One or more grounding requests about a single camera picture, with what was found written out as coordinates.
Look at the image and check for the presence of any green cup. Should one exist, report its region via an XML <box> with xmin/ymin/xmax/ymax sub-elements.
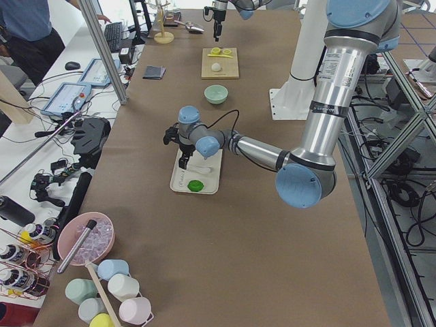
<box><xmin>65</xmin><ymin>279</ymin><xmax>97</xmax><ymax>305</ymax></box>

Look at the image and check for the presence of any person in blue shirt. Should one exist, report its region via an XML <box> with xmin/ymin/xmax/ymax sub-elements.
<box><xmin>0</xmin><ymin>0</ymin><xmax>113</xmax><ymax>87</ymax></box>

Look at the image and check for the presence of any black tray at edge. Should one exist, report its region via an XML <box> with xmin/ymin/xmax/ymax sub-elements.
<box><xmin>163</xmin><ymin>12</ymin><xmax>181</xmax><ymax>27</ymax></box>

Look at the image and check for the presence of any pink cup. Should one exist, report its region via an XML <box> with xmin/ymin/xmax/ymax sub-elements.
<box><xmin>119</xmin><ymin>297</ymin><xmax>152</xmax><ymax>325</ymax></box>

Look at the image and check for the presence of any yellow plastic knife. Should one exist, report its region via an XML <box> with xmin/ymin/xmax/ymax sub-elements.
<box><xmin>207</xmin><ymin>53</ymin><xmax>234</xmax><ymax>59</ymax></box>

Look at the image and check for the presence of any mint green bowl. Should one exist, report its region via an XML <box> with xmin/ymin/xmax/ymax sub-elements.
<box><xmin>204</xmin><ymin>84</ymin><xmax>229</xmax><ymax>104</ymax></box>

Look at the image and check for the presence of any wooden cup rack stick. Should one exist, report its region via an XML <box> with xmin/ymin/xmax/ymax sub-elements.
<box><xmin>85</xmin><ymin>262</ymin><xmax>121</xmax><ymax>327</ymax></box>

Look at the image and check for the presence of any white cup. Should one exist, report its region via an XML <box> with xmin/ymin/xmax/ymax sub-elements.
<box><xmin>108</xmin><ymin>274</ymin><xmax>140</xmax><ymax>302</ymax></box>

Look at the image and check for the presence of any wooden mug tree stand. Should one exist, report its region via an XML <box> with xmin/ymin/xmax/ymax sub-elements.
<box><xmin>154</xmin><ymin>0</ymin><xmax>174</xmax><ymax>44</ymax></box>

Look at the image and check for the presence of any aluminium frame post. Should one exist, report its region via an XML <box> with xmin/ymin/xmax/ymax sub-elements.
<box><xmin>78</xmin><ymin>0</ymin><xmax>127</xmax><ymax>105</ymax></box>

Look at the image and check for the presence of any metal scoop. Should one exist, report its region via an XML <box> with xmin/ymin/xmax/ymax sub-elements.
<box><xmin>175</xmin><ymin>20</ymin><xmax>204</xmax><ymax>34</ymax></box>

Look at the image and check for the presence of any white steamed bun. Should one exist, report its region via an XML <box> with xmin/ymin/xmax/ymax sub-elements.
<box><xmin>211</xmin><ymin>63</ymin><xmax>221</xmax><ymax>72</ymax></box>

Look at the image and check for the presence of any blue cup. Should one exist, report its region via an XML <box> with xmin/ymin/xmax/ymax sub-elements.
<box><xmin>97</xmin><ymin>259</ymin><xmax>129</xmax><ymax>281</ymax></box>

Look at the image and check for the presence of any white rabbit tray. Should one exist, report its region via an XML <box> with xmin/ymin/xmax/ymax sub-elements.
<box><xmin>170</xmin><ymin>149</ymin><xmax>223</xmax><ymax>194</ymax></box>

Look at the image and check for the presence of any black keyboard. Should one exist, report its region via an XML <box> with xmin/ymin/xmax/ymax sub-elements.
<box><xmin>104</xmin><ymin>22</ymin><xmax>123</xmax><ymax>53</ymax></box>

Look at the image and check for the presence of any pink bowl with ice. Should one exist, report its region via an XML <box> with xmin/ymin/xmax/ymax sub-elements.
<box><xmin>57</xmin><ymin>212</ymin><xmax>115</xmax><ymax>266</ymax></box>

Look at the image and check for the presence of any black computer mouse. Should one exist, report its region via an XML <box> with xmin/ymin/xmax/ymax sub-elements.
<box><xmin>65</xmin><ymin>61</ymin><xmax>81</xmax><ymax>71</ymax></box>

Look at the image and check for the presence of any metal tube black cap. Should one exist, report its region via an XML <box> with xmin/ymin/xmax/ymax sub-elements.
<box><xmin>57</xmin><ymin>219</ymin><xmax>97</xmax><ymax>274</ymax></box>

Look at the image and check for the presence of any grey folded cloth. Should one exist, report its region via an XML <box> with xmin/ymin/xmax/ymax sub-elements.
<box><xmin>142</xmin><ymin>65</ymin><xmax>166</xmax><ymax>80</ymax></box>

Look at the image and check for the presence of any teach pendant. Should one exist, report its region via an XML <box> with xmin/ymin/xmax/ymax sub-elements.
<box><xmin>40</xmin><ymin>82</ymin><xmax>91</xmax><ymax>117</ymax></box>
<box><xmin>78</xmin><ymin>58</ymin><xmax>111</xmax><ymax>89</ymax></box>

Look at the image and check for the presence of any grey cup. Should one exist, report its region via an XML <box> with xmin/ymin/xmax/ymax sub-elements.
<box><xmin>78</xmin><ymin>298</ymin><xmax>106</xmax><ymax>324</ymax></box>

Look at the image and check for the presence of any black bottle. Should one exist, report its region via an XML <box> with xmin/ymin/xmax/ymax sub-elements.
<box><xmin>1</xmin><ymin>196</ymin><xmax>35</xmax><ymax>227</ymax></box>

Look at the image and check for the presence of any green lime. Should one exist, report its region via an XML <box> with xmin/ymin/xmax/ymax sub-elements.
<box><xmin>187</xmin><ymin>180</ymin><xmax>204</xmax><ymax>192</ymax></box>

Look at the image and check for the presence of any copper wire bottle rack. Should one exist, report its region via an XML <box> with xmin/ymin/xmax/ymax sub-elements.
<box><xmin>1</xmin><ymin>223</ymin><xmax>57</xmax><ymax>300</ymax></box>

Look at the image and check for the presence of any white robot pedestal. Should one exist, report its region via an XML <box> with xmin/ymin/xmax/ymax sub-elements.
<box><xmin>269</xmin><ymin>0</ymin><xmax>328</xmax><ymax>121</ymax></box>

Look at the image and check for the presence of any teach pendant near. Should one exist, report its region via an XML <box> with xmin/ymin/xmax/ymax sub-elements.
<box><xmin>40</xmin><ymin>82</ymin><xmax>91</xmax><ymax>117</ymax></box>

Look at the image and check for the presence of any yellow cup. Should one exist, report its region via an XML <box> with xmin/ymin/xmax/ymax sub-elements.
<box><xmin>89</xmin><ymin>313</ymin><xmax>114</xmax><ymax>327</ymax></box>

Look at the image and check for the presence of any white ceramic spoon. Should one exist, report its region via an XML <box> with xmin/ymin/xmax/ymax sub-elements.
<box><xmin>187</xmin><ymin>166</ymin><xmax>212</xmax><ymax>174</ymax></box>

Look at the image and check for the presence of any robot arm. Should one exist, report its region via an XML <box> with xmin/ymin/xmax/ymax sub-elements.
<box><xmin>163</xmin><ymin>1</ymin><xmax>403</xmax><ymax>208</ymax></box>
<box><xmin>203</xmin><ymin>0</ymin><xmax>270</xmax><ymax>42</ymax></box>

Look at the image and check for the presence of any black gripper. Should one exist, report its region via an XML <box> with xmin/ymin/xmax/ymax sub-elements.
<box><xmin>203</xmin><ymin>6</ymin><xmax>226</xmax><ymax>42</ymax></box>
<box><xmin>163</xmin><ymin>126</ymin><xmax>196</xmax><ymax>170</ymax></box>

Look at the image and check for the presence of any teach pendant far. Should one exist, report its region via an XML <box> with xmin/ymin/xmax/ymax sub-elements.
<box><xmin>78</xmin><ymin>58</ymin><xmax>111</xmax><ymax>89</ymax></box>

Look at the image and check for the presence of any bamboo cutting board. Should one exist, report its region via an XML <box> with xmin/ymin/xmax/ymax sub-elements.
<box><xmin>201</xmin><ymin>48</ymin><xmax>240</xmax><ymax>80</ymax></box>

